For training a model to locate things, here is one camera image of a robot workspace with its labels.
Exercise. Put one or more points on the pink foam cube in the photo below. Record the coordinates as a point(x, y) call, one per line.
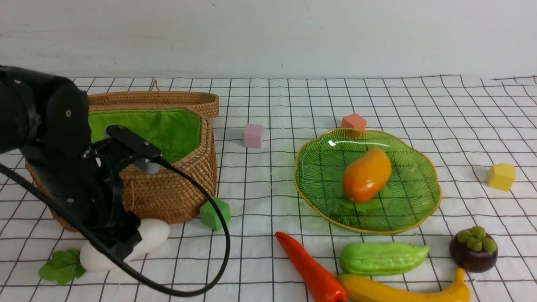
point(253, 136)

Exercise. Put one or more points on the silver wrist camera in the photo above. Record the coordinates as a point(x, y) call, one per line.
point(124, 147)

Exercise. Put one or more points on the yellow banana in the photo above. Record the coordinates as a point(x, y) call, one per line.
point(362, 289)

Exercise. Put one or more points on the green glass leaf plate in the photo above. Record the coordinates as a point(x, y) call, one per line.
point(411, 195)

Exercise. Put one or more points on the woven rattan basket green lining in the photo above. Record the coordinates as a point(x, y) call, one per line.
point(187, 174)

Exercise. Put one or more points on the woven rattan basket lid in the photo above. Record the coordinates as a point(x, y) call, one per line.
point(204, 104)

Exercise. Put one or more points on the white black grid tablecloth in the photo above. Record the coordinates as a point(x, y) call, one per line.
point(462, 124)

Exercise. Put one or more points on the orange carrot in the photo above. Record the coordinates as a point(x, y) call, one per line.
point(321, 284)

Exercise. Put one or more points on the orange foam cube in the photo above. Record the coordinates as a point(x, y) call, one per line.
point(354, 121)

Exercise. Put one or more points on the yellow foam cube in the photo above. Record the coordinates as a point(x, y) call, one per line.
point(501, 176)

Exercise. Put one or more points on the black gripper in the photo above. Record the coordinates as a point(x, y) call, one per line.
point(83, 178)

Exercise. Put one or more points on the green foam cube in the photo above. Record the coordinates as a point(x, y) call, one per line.
point(209, 215)

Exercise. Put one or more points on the white radish with green leaves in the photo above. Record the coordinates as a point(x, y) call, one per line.
point(69, 264)

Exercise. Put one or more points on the dark purple mangosteen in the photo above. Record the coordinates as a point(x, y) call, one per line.
point(473, 250)

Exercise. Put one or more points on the green bitter gourd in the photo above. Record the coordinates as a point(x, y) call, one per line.
point(381, 258)

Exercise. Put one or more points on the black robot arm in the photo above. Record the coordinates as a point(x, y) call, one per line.
point(46, 117)

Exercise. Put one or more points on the orange yellow mango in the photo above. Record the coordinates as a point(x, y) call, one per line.
point(366, 176)

